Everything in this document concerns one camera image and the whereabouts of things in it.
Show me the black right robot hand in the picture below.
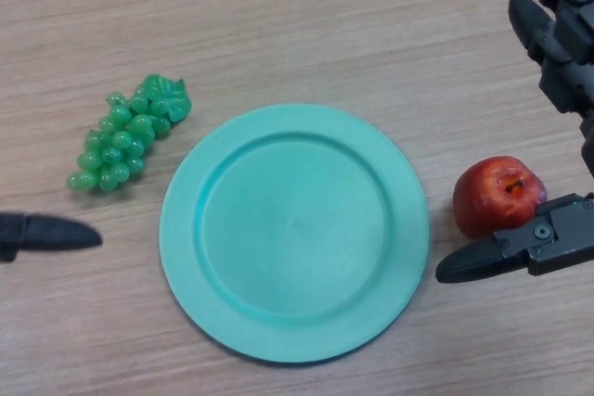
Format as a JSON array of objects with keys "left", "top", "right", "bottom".
[{"left": 435, "top": 0, "right": 594, "bottom": 285}]

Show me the green grapes bunch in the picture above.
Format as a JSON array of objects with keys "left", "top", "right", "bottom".
[{"left": 66, "top": 72, "right": 192, "bottom": 193}]

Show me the red apple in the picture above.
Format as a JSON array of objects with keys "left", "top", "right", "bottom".
[{"left": 452, "top": 156, "right": 549, "bottom": 237}]

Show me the green round plate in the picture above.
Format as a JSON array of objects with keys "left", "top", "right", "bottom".
[{"left": 159, "top": 103, "right": 431, "bottom": 364}]

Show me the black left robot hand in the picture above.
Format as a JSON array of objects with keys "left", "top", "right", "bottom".
[{"left": 0, "top": 211, "right": 104, "bottom": 263}]

